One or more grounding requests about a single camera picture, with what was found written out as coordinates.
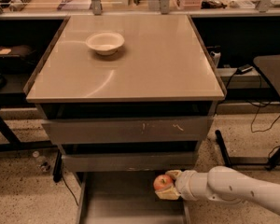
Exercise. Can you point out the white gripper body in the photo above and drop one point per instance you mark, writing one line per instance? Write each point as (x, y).
(184, 183)

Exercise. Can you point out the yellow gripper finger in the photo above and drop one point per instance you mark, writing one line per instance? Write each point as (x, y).
(168, 193)
(174, 174)

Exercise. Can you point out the red apple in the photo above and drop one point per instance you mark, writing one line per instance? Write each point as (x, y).
(162, 182)

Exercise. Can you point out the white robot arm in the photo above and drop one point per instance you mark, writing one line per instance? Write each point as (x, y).
(220, 185)

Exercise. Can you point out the top grey drawer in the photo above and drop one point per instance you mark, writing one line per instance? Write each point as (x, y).
(127, 123)

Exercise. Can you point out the bottom open grey drawer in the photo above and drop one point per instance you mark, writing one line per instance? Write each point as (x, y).
(126, 198)

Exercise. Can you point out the grey drawer cabinet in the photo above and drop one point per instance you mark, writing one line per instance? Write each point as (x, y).
(163, 59)

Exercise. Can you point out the middle grey drawer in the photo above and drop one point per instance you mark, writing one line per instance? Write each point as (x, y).
(131, 157)

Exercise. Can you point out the black table leg bar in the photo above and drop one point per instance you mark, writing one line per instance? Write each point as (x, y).
(223, 150)

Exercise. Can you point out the black power adapter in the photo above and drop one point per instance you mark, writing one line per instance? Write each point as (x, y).
(244, 69)

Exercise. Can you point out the plastic bottle on floor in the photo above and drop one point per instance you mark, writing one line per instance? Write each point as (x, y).
(41, 161)

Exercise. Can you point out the dark side table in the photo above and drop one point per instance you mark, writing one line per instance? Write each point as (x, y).
(269, 68)

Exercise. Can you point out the white bowl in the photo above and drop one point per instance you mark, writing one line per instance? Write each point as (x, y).
(105, 43)

